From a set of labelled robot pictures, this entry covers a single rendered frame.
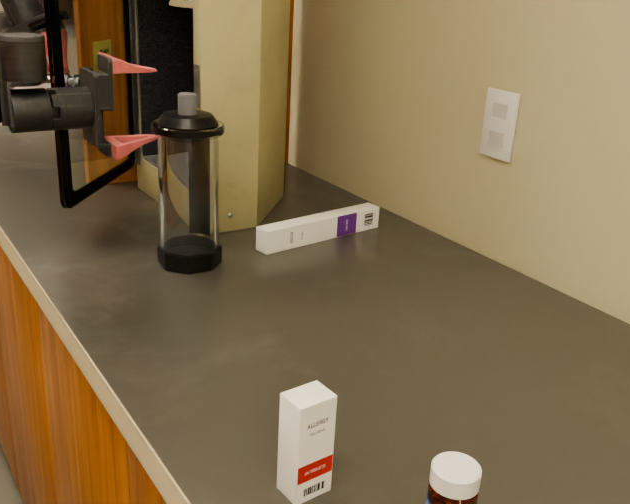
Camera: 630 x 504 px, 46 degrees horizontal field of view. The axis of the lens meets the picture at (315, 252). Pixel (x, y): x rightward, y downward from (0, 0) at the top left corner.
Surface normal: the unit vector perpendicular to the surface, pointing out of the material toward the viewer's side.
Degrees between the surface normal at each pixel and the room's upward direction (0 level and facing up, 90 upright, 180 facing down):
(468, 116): 90
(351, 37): 90
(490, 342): 0
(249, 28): 90
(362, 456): 0
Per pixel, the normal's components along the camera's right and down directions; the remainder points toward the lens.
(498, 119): -0.84, 0.16
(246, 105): 0.54, 0.33
